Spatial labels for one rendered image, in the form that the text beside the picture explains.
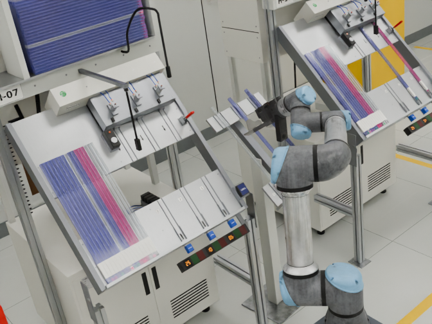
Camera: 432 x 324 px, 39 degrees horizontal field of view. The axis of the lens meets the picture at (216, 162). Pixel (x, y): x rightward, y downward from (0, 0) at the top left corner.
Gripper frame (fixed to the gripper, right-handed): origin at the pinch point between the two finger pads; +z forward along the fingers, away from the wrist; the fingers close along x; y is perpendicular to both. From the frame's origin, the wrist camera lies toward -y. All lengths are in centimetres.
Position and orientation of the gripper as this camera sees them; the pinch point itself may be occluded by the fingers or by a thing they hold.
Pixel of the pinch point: (256, 129)
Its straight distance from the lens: 251.8
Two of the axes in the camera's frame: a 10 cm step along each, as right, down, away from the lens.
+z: -5.3, 2.8, 8.0
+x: -6.8, 4.1, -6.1
